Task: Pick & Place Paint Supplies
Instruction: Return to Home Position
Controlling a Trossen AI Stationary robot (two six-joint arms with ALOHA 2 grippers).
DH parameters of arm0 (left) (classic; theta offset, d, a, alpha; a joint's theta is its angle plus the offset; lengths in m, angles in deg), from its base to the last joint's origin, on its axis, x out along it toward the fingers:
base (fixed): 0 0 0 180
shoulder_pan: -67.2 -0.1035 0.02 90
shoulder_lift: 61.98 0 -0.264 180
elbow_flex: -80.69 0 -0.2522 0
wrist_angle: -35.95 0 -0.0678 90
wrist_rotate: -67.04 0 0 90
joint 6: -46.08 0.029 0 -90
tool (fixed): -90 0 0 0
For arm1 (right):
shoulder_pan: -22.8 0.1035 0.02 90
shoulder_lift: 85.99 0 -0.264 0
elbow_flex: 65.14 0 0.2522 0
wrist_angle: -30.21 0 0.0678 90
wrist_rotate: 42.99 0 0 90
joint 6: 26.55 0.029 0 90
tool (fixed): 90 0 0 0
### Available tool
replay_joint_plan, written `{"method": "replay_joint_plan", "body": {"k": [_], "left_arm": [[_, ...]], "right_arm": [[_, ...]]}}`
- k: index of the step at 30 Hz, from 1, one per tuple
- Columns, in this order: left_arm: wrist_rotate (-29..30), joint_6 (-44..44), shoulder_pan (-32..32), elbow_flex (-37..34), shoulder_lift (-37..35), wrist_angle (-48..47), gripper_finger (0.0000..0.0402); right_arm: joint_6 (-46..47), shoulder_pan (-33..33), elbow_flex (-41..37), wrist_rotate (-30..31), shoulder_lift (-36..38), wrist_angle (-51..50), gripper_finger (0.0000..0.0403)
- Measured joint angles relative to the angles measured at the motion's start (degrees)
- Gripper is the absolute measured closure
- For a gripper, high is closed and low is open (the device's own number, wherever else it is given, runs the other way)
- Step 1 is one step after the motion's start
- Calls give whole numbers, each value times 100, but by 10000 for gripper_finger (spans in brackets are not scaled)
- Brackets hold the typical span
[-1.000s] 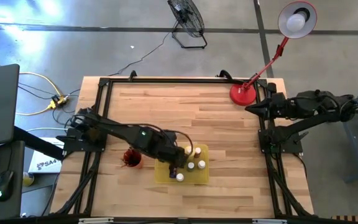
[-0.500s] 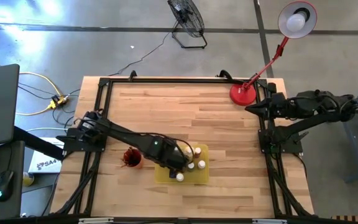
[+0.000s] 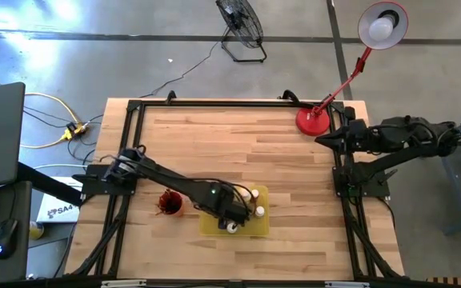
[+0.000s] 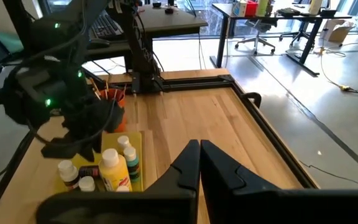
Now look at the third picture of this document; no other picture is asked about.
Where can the black frame clamp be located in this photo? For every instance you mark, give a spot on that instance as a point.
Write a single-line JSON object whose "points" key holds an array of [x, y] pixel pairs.
{"points": [[171, 97], [292, 97]]}

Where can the black and tan striped object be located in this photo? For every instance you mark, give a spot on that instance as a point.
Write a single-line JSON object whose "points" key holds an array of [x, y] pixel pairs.
{"points": [[454, 282]]}

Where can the black and white paint bottle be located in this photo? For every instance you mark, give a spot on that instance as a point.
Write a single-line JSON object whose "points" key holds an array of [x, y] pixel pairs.
{"points": [[259, 211]]}

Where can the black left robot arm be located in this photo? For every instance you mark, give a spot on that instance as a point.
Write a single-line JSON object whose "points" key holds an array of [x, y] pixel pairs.
{"points": [[166, 178]]}

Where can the red plastic cup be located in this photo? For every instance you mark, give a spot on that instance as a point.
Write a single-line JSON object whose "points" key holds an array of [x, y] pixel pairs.
{"points": [[172, 204]]}

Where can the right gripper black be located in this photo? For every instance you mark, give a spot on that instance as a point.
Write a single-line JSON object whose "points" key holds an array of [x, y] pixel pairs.
{"points": [[358, 143]]}

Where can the red desk lamp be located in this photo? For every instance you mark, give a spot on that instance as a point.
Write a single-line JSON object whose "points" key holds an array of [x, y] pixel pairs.
{"points": [[312, 122]]}

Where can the white printed box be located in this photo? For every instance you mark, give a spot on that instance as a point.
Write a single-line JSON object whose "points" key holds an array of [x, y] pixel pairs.
{"points": [[56, 212]]}

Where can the black computer mouse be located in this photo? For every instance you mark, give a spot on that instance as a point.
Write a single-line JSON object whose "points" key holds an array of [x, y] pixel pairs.
{"points": [[5, 240]]}

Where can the black desk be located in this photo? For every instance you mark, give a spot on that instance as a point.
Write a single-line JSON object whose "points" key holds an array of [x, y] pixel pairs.
{"points": [[18, 264]]}

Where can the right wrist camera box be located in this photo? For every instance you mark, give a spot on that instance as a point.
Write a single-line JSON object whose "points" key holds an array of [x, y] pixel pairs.
{"points": [[359, 128]]}

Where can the black floor fan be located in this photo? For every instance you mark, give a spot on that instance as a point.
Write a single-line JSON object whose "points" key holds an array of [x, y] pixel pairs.
{"points": [[240, 20]]}

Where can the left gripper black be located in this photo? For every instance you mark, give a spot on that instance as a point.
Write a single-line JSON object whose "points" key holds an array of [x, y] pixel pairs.
{"points": [[234, 212]]}

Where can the brown striped paint bottle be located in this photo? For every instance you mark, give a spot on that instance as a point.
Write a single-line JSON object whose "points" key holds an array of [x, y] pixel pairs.
{"points": [[232, 228]]}

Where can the yellow translucent plastic bin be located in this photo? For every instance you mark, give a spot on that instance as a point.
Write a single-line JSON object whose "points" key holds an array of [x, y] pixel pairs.
{"points": [[258, 228]]}

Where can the silver metal bracket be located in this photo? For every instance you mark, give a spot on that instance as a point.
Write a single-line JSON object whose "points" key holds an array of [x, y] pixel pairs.
{"points": [[123, 284], [347, 285]]}

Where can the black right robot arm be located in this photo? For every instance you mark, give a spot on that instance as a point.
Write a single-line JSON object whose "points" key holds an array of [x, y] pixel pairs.
{"points": [[406, 140]]}

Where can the small yellow container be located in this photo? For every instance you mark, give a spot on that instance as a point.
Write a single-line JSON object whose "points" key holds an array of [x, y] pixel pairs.
{"points": [[36, 231]]}

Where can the yellow power plug block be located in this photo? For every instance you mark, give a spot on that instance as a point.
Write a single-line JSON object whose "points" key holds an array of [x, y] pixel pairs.
{"points": [[72, 130]]}

